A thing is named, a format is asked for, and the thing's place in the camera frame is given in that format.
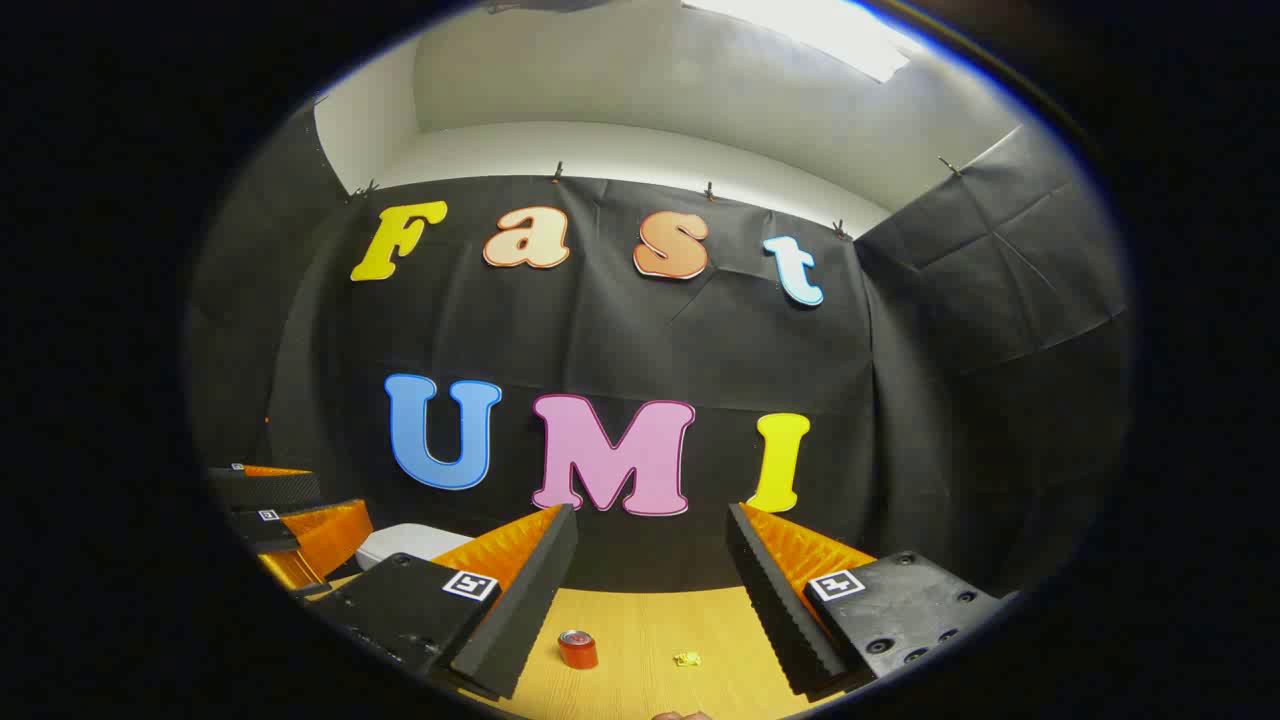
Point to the red pop can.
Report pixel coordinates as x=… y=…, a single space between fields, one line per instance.
x=578 y=652

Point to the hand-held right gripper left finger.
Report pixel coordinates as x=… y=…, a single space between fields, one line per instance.
x=525 y=610

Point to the ceiling light panel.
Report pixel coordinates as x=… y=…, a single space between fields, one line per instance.
x=800 y=25

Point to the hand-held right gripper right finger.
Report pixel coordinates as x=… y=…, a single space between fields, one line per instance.
x=775 y=610

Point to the wooden desktop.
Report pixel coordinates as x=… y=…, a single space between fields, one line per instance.
x=650 y=620

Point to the white desktop garbage bin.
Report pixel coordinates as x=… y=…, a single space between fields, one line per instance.
x=400 y=542

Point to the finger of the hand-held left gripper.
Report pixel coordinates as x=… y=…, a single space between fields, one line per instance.
x=270 y=490
x=330 y=535

